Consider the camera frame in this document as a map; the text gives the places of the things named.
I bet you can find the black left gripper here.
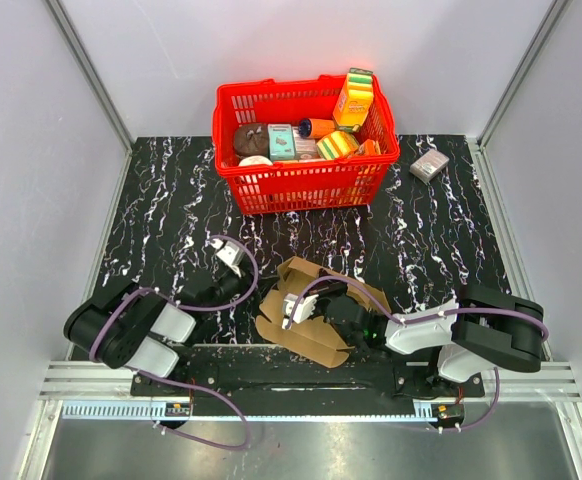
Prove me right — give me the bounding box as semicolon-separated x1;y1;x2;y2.
201;259;279;317

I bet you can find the brown cardboard box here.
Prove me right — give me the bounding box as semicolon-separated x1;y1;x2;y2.
254;256;392;369

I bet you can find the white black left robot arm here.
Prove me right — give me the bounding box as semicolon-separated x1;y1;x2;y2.
63;266;253;396

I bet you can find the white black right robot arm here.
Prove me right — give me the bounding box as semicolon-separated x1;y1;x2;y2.
315;281;548;396

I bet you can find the teal small carton box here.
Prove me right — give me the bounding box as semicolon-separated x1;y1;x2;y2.
267;123;296;162

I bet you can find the pink small food box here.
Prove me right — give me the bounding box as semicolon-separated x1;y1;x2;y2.
292;126;320;161

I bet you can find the tall orange sponge box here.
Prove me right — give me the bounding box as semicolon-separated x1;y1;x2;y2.
332;68;374;133

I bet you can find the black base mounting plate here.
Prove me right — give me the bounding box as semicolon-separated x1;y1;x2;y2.
130;342;487;401

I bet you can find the white round lid container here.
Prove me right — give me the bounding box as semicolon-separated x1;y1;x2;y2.
239;155;273;167

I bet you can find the brown round chocolate cake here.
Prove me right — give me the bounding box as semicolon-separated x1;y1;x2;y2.
233;122;270;157

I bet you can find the white wrapped tissue pack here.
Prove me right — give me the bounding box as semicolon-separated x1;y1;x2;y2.
409;149;449;184

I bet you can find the orange snack packet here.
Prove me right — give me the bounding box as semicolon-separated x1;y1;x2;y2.
347;139;382;159

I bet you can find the yellow green sponge pack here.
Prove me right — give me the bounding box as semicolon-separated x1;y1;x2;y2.
316;131;359;160

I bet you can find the red plastic shopping basket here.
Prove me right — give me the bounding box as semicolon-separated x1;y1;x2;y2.
212;69;400;215

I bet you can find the orange cylindrical can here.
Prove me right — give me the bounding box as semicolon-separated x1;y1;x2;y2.
298;118;337;139

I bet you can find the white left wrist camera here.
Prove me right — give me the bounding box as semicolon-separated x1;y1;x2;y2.
210;236;245;277

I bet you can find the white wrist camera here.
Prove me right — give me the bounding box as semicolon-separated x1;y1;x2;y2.
282;293;318;329
210;236;245;277

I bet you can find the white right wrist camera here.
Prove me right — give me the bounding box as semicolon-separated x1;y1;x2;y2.
282;293;318;329

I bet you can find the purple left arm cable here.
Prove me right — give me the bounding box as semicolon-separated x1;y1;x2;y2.
88;234;261;449

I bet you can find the aluminium frame rail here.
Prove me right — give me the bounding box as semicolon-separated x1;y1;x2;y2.
39;361;581;423

